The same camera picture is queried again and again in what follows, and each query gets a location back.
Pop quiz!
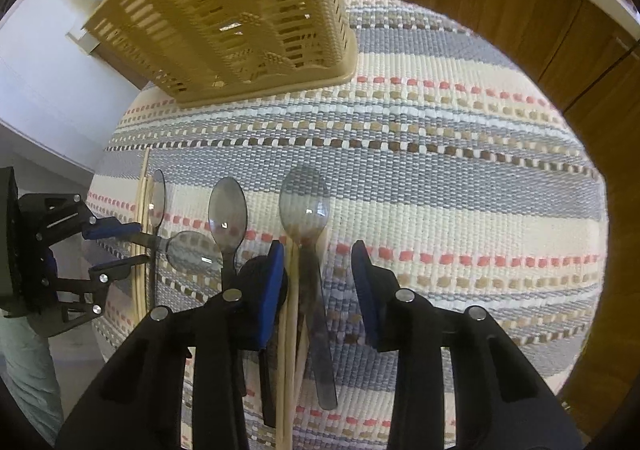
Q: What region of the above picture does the clear grey plastic spoon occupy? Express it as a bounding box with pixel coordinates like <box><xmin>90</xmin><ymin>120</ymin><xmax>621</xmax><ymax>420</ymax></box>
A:
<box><xmin>148</xmin><ymin>169</ymin><xmax>166</xmax><ymax>234</ymax></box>

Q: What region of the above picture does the wooden chopstick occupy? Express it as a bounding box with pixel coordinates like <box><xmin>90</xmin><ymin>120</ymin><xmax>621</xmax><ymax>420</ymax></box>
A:
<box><xmin>131</xmin><ymin>176</ymin><xmax>145</xmax><ymax>324</ymax></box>
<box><xmin>136</xmin><ymin>173</ymin><xmax>154</xmax><ymax>323</ymax></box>
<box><xmin>291</xmin><ymin>317</ymin><xmax>309</xmax><ymax>411</ymax></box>
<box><xmin>130</xmin><ymin>146</ymin><xmax>151</xmax><ymax>325</ymax></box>
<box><xmin>276</xmin><ymin>239</ymin><xmax>299</xmax><ymax>449</ymax></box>

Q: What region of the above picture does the yellow plastic utensil basket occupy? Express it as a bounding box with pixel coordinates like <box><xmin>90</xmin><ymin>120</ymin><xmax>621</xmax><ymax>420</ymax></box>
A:
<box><xmin>86</xmin><ymin>0</ymin><xmax>358</xmax><ymax>106</ymax></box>

